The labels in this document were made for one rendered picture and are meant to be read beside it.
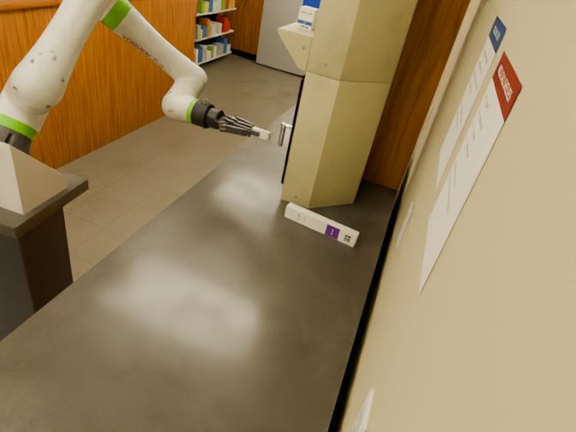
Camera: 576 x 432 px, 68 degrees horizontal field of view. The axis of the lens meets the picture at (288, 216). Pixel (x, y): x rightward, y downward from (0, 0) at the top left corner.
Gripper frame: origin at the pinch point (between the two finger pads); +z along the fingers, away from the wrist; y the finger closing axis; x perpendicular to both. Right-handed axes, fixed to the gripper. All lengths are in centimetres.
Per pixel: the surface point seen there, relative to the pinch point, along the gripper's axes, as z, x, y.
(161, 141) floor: -150, 118, 166
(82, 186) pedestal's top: -46, 21, -38
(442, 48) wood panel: 50, -37, 32
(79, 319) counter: -7, 19, -83
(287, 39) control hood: 5.3, -34.8, -4.7
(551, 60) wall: 56, -59, -94
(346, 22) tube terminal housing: 21.7, -43.4, -4.5
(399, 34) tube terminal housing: 36, -42, 8
